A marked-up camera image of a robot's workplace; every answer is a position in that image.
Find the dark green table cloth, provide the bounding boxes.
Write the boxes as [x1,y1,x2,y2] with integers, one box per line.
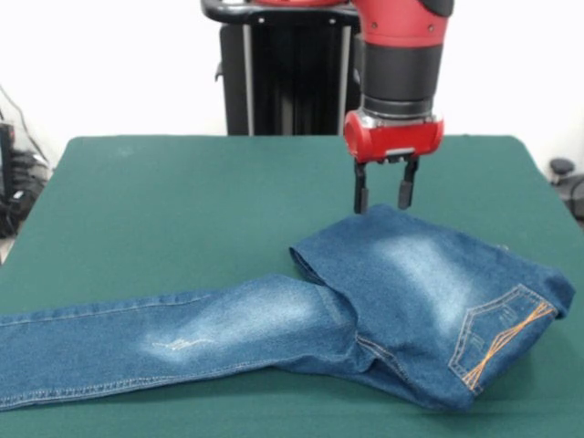
[0,134,584,438]

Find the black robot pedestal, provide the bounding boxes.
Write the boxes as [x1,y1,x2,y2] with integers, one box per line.
[200,0,366,137]

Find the blue denim jeans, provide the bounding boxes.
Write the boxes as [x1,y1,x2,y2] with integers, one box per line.
[0,203,577,413]

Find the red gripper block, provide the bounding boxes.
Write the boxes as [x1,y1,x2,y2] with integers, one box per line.
[342,109,445,214]

